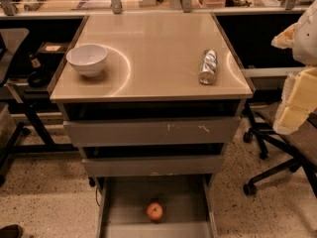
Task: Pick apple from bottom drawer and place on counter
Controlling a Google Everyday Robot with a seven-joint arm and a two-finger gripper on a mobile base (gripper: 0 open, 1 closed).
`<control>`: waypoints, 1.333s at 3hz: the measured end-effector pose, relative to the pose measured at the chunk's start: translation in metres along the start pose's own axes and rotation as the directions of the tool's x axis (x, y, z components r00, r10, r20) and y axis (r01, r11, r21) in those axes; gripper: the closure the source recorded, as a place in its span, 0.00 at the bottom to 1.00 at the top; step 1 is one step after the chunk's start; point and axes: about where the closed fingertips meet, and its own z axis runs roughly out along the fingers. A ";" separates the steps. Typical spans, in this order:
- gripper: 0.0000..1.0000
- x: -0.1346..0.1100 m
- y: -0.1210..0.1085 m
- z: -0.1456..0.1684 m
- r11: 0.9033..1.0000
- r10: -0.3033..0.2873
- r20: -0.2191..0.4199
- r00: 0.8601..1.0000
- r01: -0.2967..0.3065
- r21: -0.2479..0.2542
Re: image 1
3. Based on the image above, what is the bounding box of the white bowl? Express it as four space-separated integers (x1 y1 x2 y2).
66 44 108 77

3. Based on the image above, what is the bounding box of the black shoe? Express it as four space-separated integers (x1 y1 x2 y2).
0 224 23 238

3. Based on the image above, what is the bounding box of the top drawer front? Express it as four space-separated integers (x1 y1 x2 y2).
63 117 240 147

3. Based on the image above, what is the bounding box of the grey drawer cabinet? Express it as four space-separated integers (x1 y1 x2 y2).
47 12 256 187

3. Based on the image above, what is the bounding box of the open bottom drawer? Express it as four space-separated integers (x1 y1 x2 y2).
96 175 217 238

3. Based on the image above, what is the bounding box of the black office chair right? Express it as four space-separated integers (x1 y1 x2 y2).
243 103 317 196

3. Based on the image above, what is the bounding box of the crushed silver can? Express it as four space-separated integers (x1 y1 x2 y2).
198 50 218 85

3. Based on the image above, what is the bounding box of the red apple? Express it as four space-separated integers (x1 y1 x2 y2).
147 202 163 221

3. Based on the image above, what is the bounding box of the middle drawer front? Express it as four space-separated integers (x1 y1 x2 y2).
82 155 224 178

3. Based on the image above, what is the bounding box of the black round object on shelf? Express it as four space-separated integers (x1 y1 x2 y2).
27 70 51 87

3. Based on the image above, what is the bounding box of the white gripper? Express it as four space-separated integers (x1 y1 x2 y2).
271 7 317 135

